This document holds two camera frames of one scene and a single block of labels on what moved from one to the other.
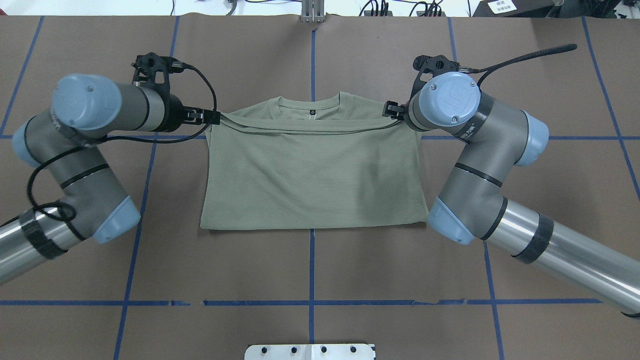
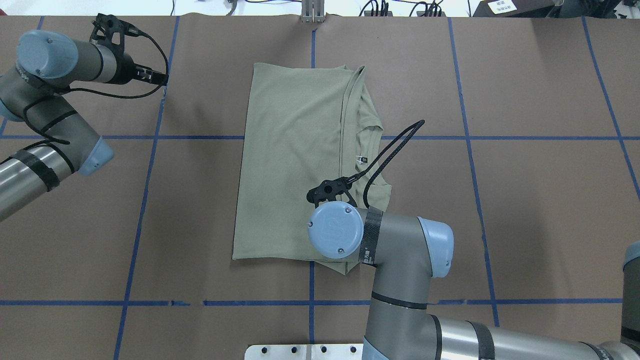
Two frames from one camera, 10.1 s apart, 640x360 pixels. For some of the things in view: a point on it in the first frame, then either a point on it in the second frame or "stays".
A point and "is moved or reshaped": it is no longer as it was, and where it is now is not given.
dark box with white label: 517,8 stays
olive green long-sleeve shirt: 341,163 is moved or reshaped
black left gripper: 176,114 -> 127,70
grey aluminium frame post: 313,11 stays
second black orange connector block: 420,13 stays
